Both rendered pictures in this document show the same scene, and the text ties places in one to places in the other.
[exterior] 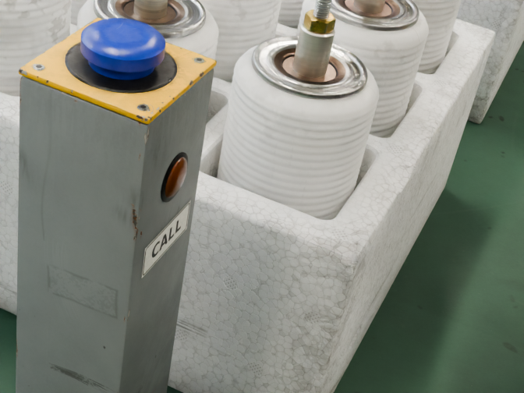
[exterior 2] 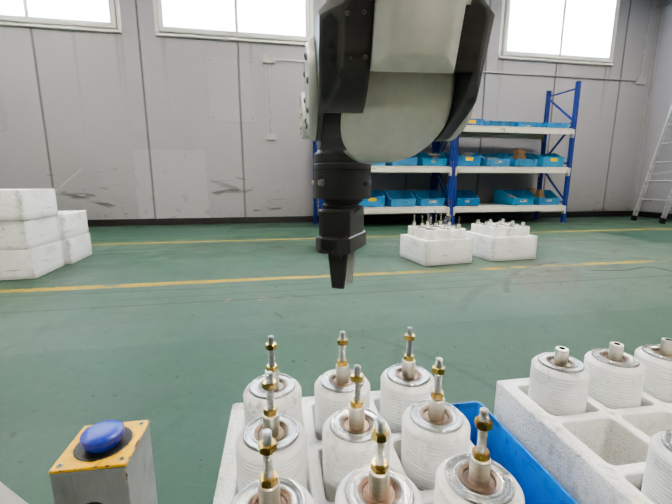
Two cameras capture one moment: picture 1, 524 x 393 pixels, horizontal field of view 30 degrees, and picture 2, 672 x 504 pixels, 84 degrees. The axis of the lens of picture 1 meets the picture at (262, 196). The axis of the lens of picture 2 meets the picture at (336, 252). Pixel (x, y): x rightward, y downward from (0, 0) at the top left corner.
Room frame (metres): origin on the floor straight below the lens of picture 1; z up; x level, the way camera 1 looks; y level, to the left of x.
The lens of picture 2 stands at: (0.48, -0.34, 0.59)
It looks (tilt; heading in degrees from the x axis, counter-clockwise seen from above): 11 degrees down; 64
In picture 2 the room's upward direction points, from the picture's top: straight up
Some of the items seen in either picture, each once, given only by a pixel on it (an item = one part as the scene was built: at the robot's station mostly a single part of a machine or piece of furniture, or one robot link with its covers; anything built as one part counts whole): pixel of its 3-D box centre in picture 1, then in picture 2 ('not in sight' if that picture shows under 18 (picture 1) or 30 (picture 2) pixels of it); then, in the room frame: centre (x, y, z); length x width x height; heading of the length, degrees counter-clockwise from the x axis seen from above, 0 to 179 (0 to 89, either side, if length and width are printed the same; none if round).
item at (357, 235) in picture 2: not in sight; (340, 210); (0.74, 0.18, 0.54); 0.13 x 0.10 x 0.12; 44
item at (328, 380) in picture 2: not in sight; (342, 380); (0.75, 0.18, 0.25); 0.08 x 0.08 x 0.01
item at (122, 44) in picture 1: (122, 54); (103, 438); (0.41, 0.08, 0.32); 0.04 x 0.04 x 0.02
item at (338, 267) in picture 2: not in sight; (337, 269); (0.73, 0.16, 0.45); 0.03 x 0.02 x 0.06; 134
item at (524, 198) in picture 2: not in sight; (513, 197); (5.29, 3.45, 0.36); 0.50 x 0.38 x 0.21; 73
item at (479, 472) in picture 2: not in sight; (479, 469); (0.79, -0.09, 0.26); 0.02 x 0.02 x 0.03
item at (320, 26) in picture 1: (319, 21); (268, 478); (0.56, -0.01, 0.29); 0.02 x 0.02 x 0.01; 29
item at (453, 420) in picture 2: not in sight; (436, 416); (0.82, 0.03, 0.25); 0.08 x 0.08 x 0.01
